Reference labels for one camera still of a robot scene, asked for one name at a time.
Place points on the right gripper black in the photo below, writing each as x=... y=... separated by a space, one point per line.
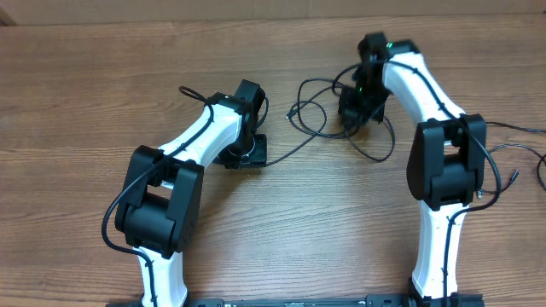
x=352 y=115

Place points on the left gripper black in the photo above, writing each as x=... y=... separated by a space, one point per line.
x=258 y=159

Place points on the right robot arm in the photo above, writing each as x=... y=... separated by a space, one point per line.
x=446 y=162

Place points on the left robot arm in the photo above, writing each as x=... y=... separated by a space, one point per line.
x=158 y=207

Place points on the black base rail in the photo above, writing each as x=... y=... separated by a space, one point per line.
x=371 y=300

